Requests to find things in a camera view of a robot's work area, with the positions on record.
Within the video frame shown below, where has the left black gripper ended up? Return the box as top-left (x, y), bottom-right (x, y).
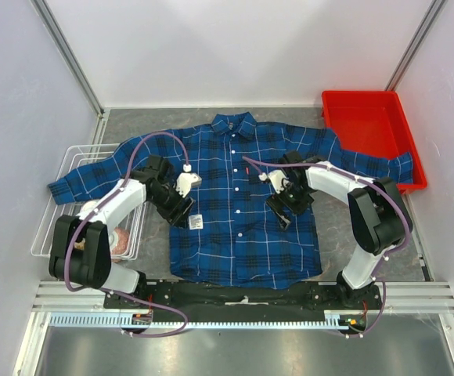
top-left (148, 181), bottom-right (195, 230)

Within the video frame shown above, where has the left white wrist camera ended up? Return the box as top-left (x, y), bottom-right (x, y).
top-left (175, 164), bottom-right (202, 197)

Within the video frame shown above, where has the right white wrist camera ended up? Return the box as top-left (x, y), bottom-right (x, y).
top-left (258, 169), bottom-right (290, 194)

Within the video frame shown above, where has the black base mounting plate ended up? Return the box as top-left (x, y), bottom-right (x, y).
top-left (103, 278), bottom-right (383, 323)

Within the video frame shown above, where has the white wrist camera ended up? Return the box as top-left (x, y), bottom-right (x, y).
top-left (175, 164), bottom-right (202, 197)
top-left (258, 169), bottom-right (290, 194)

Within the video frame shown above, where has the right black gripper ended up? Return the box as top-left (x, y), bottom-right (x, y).
top-left (265, 181), bottom-right (315, 230)

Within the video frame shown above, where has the pink patterned ceramic bowl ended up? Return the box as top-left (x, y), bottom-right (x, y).
top-left (109, 227), bottom-right (129, 263)

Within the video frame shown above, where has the aluminium slotted rail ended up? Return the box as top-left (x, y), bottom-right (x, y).
top-left (49, 313), bottom-right (348, 330)

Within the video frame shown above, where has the blue plaid shirt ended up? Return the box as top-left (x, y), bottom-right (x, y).
top-left (49, 113), bottom-right (413, 289)

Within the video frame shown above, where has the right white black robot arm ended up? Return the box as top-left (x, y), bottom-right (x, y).
top-left (259, 151), bottom-right (413, 309)

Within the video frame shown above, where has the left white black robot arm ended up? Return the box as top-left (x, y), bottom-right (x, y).
top-left (49, 155), bottom-right (202, 308)

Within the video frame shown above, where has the white ceramic bowl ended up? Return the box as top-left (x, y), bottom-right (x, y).
top-left (80, 200), bottom-right (98, 212)

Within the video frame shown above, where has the red plastic bin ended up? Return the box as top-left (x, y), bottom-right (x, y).
top-left (322, 90), bottom-right (427, 194)

